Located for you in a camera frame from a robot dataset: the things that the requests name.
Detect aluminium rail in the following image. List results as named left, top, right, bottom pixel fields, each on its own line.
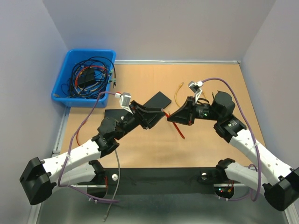
left=28, top=102, right=299, bottom=224

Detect grey ethernet cable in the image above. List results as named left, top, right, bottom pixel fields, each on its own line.
left=102, top=149, right=121, bottom=222

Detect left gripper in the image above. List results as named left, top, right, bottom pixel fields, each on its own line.
left=114, top=100, right=165, bottom=140

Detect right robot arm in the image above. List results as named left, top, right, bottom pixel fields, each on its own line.
left=168, top=91, right=299, bottom=211

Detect yellow short patch cable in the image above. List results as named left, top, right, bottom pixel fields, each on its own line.
left=174, top=82, right=207, bottom=110

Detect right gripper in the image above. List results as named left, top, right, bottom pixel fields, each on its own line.
left=167, top=96, right=221, bottom=126

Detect red short patch cable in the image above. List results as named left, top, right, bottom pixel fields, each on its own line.
left=161, top=108, right=186, bottom=140

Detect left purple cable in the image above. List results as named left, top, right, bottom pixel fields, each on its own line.
left=57, top=91, right=120, bottom=204

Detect blue plastic bin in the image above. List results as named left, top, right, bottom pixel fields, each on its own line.
left=51, top=49, right=116, bottom=108

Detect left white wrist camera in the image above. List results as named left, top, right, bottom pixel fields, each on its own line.
left=114, top=92, right=132, bottom=113

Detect black network switch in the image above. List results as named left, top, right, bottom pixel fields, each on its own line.
left=104, top=109, right=128, bottom=121
left=143, top=91, right=172, bottom=109

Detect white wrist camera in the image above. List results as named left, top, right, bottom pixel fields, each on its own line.
left=114, top=92, right=132, bottom=113
left=188, top=81, right=203, bottom=102

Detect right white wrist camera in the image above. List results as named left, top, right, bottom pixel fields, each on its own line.
left=188, top=81, right=203, bottom=102

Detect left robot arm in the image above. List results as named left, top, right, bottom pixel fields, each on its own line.
left=20, top=101, right=165, bottom=205

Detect tangled cables in bin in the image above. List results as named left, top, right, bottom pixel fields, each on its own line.
left=59, top=56, right=117, bottom=99

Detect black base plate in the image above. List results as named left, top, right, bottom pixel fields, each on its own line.
left=84, top=167, right=244, bottom=195

